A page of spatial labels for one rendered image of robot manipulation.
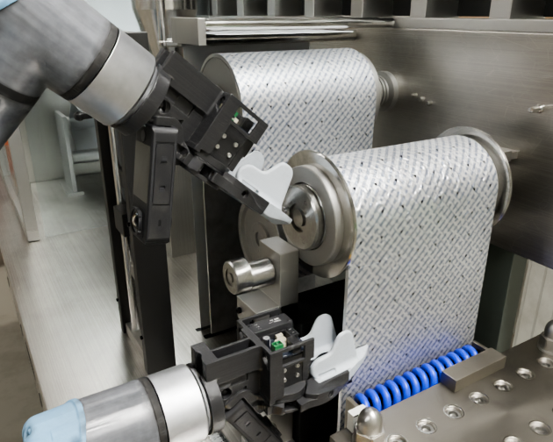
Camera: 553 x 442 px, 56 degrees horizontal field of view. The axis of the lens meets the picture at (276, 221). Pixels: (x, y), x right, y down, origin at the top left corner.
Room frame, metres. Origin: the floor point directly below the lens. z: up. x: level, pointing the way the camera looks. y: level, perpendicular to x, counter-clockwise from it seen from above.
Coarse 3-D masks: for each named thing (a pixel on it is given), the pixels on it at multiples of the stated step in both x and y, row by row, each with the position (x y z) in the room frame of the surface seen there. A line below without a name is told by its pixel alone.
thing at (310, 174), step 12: (300, 168) 0.56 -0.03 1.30; (312, 168) 0.55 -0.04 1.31; (300, 180) 0.56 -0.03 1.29; (312, 180) 0.54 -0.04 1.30; (324, 180) 0.53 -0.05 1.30; (324, 192) 0.52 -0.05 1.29; (324, 204) 0.52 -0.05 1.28; (336, 204) 0.51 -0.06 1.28; (336, 216) 0.50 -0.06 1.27; (336, 228) 0.50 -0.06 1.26; (288, 240) 0.58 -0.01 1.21; (324, 240) 0.52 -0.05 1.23; (336, 240) 0.50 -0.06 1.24; (300, 252) 0.56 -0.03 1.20; (312, 252) 0.54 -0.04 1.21; (324, 252) 0.52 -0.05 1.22; (336, 252) 0.51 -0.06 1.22; (312, 264) 0.53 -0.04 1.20
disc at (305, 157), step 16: (288, 160) 0.60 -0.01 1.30; (304, 160) 0.57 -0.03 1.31; (320, 160) 0.54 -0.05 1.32; (336, 176) 0.52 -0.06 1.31; (336, 192) 0.52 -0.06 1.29; (352, 208) 0.50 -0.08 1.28; (352, 224) 0.49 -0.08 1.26; (352, 240) 0.49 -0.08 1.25; (336, 256) 0.51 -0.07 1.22; (352, 256) 0.50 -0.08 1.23; (320, 272) 0.54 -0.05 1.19; (336, 272) 0.51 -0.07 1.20
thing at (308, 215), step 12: (288, 192) 0.56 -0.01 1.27; (300, 192) 0.54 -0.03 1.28; (312, 192) 0.54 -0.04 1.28; (288, 204) 0.56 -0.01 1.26; (300, 204) 0.54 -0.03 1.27; (312, 204) 0.52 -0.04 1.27; (300, 216) 0.54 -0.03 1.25; (312, 216) 0.52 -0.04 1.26; (324, 216) 0.52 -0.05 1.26; (288, 228) 0.56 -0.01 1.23; (300, 228) 0.55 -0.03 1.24; (312, 228) 0.52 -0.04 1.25; (324, 228) 0.52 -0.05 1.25; (300, 240) 0.54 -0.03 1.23; (312, 240) 0.52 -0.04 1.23
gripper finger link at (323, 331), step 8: (320, 320) 0.51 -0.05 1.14; (328, 320) 0.52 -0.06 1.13; (312, 328) 0.51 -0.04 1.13; (320, 328) 0.51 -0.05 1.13; (328, 328) 0.52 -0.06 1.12; (312, 336) 0.51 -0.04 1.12; (320, 336) 0.51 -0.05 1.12; (328, 336) 0.52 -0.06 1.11; (336, 336) 0.52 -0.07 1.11; (320, 344) 0.51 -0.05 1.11; (328, 344) 0.51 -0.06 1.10; (320, 352) 0.50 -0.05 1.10; (312, 360) 0.49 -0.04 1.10
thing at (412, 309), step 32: (416, 256) 0.56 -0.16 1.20; (448, 256) 0.58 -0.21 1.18; (480, 256) 0.62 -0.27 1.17; (352, 288) 0.51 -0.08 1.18; (384, 288) 0.53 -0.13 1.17; (416, 288) 0.56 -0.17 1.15; (448, 288) 0.59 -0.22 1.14; (480, 288) 0.62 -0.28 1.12; (352, 320) 0.51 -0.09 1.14; (384, 320) 0.53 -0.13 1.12; (416, 320) 0.56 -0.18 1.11; (448, 320) 0.59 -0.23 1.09; (384, 352) 0.54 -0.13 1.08; (416, 352) 0.57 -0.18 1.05; (448, 352) 0.60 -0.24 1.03; (352, 384) 0.51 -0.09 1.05
